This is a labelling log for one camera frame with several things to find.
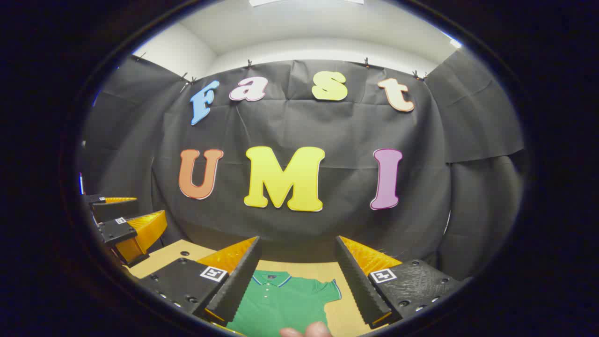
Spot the black backdrop cloth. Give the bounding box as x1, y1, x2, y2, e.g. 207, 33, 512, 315
80, 49, 532, 291

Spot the white ceiling light panel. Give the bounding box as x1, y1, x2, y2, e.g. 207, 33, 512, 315
248, 0, 365, 7

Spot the green T-shirt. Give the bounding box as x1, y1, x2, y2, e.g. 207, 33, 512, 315
226, 270, 342, 337

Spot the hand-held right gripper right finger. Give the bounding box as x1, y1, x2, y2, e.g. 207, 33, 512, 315
335, 235, 471, 329

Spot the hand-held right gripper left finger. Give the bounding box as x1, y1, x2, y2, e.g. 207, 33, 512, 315
138, 236, 263, 327

